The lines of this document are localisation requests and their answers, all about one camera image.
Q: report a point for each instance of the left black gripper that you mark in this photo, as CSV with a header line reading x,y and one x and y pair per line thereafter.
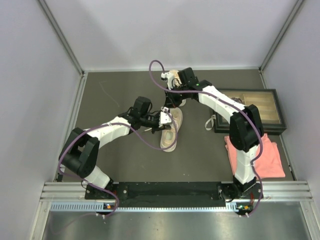
x,y
156,128

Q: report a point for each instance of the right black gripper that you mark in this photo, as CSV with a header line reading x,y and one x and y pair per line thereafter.
x,y
170,101

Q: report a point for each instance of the beige lace sneaker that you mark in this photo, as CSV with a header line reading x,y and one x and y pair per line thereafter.
x,y
177,83
168,141

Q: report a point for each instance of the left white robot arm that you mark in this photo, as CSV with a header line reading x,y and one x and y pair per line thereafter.
x,y
80,152

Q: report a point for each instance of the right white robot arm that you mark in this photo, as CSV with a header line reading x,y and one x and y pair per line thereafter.
x,y
245,125

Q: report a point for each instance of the white ribbon loop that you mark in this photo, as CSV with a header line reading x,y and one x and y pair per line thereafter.
x,y
210,123

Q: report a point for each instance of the dark framed display box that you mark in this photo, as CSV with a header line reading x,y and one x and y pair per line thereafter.
x,y
267,102

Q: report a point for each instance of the pink folded cloth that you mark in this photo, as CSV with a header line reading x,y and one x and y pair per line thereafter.
x,y
268,165

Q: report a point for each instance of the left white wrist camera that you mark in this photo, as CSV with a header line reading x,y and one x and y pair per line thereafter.
x,y
165,117

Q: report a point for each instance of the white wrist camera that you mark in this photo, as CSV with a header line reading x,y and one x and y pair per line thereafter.
x,y
167,77
165,117

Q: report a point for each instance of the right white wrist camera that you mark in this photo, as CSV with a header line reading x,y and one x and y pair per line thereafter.
x,y
167,77

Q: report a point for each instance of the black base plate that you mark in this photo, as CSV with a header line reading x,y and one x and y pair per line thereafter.
x,y
180,194

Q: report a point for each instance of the grey slotted cable duct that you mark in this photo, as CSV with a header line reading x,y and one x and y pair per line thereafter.
x,y
82,207

